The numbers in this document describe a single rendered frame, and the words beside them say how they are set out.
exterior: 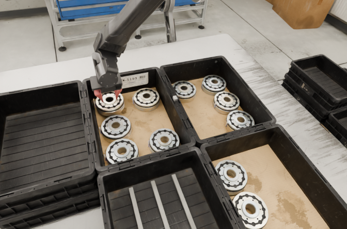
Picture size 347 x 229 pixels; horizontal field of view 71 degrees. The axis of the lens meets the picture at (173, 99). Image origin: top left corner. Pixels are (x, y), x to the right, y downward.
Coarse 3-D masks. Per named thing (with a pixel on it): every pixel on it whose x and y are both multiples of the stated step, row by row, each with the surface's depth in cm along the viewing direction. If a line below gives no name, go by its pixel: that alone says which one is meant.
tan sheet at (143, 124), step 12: (132, 96) 100; (96, 108) 94; (132, 108) 96; (156, 108) 96; (132, 120) 91; (144, 120) 92; (156, 120) 92; (168, 120) 92; (132, 132) 88; (144, 132) 88; (108, 144) 83; (144, 144) 84; (180, 144) 85
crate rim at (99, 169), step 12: (120, 72) 95; (132, 72) 95; (84, 84) 89; (84, 96) 85; (180, 120) 80; (96, 144) 71; (192, 144) 73; (96, 156) 69; (144, 156) 70; (156, 156) 70; (96, 168) 66; (108, 168) 67
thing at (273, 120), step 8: (216, 56) 107; (168, 64) 100; (176, 64) 101; (184, 64) 102; (168, 80) 93; (240, 80) 96; (248, 88) 93; (256, 96) 90; (184, 112) 82; (272, 120) 82; (192, 128) 78; (248, 128) 79; (256, 128) 80; (216, 136) 76; (224, 136) 77; (200, 144) 75
